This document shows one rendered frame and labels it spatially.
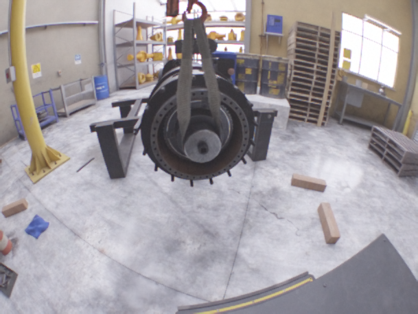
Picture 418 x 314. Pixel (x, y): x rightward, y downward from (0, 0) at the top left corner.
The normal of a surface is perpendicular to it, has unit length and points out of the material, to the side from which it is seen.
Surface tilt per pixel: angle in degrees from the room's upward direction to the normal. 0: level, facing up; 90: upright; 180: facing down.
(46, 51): 90
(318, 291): 0
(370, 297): 0
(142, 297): 0
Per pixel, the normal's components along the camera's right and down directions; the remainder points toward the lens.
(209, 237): 0.02, -0.85
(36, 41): 0.95, 0.18
